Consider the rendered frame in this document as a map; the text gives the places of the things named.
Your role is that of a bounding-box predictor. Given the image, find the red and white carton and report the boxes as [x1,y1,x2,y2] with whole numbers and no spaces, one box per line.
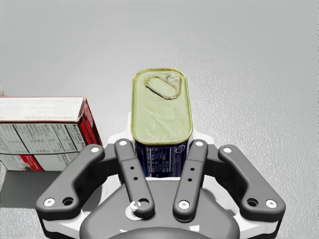
[0,96,103,172]

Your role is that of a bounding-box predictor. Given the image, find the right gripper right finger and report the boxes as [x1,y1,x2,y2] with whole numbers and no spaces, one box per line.
[172,129,287,222]

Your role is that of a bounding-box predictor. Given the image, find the green and blue rectangular can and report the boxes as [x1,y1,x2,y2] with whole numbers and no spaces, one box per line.
[131,67,194,179]

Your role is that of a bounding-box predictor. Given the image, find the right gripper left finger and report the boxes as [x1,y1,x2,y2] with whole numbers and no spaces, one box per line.
[34,112,156,222]

